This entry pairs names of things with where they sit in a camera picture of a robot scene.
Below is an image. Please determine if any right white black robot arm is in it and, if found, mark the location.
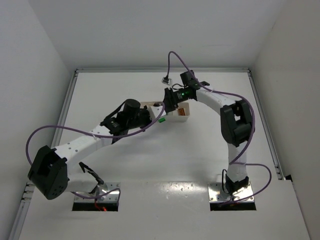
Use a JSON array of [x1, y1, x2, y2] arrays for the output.
[[163, 70, 255, 196]]

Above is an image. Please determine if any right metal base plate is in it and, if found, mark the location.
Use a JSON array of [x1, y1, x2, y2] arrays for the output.
[[207, 181, 255, 203]]

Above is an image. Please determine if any brown square lego plate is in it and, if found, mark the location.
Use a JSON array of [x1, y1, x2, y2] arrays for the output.
[[177, 107, 186, 116]]

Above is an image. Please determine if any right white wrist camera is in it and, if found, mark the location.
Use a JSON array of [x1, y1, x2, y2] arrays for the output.
[[161, 77, 173, 88]]

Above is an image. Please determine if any metal base plate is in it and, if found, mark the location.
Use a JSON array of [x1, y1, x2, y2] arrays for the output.
[[207, 181, 255, 203], [74, 182, 121, 204]]

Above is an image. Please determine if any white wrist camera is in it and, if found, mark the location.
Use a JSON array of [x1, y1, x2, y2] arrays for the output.
[[148, 105, 166, 121], [161, 77, 173, 88]]

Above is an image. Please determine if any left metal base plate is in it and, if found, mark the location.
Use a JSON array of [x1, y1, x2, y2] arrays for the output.
[[74, 182, 121, 204]]

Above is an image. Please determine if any green lego brick pair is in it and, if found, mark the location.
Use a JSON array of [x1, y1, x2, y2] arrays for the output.
[[158, 117, 166, 123]]

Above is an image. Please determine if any white three-compartment tray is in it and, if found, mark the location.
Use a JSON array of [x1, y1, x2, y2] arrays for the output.
[[140, 100, 191, 123]]

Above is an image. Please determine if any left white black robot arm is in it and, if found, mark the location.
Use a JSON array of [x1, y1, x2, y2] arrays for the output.
[[27, 99, 164, 200]]

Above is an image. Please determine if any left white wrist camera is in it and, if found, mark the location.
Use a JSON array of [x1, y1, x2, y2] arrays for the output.
[[148, 105, 166, 121]]

